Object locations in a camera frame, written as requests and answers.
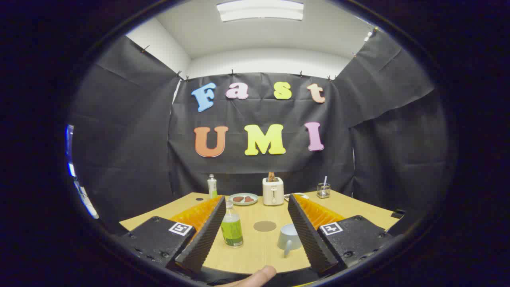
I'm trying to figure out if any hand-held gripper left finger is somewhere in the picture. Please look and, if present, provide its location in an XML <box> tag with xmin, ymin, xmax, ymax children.
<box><xmin>119</xmin><ymin>195</ymin><xmax>227</xmax><ymax>275</ymax></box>

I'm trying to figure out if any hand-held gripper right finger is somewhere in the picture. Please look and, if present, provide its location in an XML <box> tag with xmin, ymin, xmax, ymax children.
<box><xmin>287</xmin><ymin>194</ymin><xmax>393</xmax><ymax>274</ymax></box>

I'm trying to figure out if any pale blue cup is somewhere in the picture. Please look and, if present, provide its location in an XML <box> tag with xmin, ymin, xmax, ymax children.
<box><xmin>278</xmin><ymin>223</ymin><xmax>302</xmax><ymax>258</ymax></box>

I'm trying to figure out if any clear green juice bottle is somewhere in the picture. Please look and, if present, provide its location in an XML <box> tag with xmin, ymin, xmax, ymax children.
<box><xmin>221</xmin><ymin>201</ymin><xmax>244</xmax><ymax>248</ymax></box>

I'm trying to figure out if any pale green plate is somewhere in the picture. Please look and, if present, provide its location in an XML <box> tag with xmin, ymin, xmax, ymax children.
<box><xmin>229</xmin><ymin>193</ymin><xmax>259</xmax><ymax>206</ymax></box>

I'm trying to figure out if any wooden table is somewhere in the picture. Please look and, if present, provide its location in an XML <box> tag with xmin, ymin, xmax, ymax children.
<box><xmin>120</xmin><ymin>191</ymin><xmax>401</xmax><ymax>275</ymax></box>

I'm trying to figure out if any white toaster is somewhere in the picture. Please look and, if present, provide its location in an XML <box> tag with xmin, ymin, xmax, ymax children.
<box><xmin>262</xmin><ymin>177</ymin><xmax>284</xmax><ymax>206</ymax></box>

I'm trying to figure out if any black backdrop cloth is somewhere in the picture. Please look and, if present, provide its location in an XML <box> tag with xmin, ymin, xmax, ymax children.
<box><xmin>68</xmin><ymin>30</ymin><xmax>451</xmax><ymax>236</ymax></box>

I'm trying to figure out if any ceiling light panel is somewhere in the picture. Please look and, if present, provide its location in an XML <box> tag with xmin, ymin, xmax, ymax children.
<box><xmin>216</xmin><ymin>0</ymin><xmax>304</xmax><ymax>22</ymax></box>

